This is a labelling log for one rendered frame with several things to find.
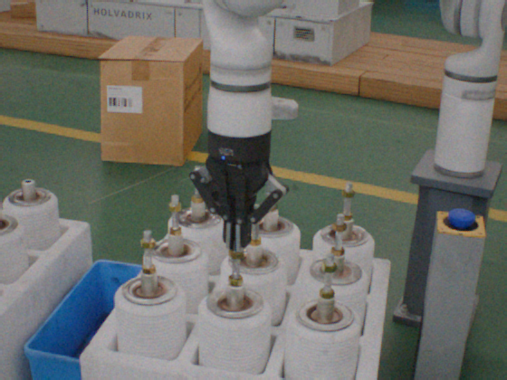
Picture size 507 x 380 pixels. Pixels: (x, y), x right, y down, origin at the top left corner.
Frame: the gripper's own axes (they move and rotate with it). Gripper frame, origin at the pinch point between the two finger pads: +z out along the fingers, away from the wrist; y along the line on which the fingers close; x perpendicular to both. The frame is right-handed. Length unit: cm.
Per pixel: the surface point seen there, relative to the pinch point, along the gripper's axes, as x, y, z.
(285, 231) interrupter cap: 22.2, -3.2, 9.9
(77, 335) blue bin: 7.1, -34.6, 31.6
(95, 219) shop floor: 52, -65, 35
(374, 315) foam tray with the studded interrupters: 17.1, 14.0, 17.3
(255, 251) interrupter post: 10.4, -2.4, 7.8
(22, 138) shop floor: 85, -121, 35
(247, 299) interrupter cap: 1.5, 0.9, 10.0
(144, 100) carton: 88, -76, 17
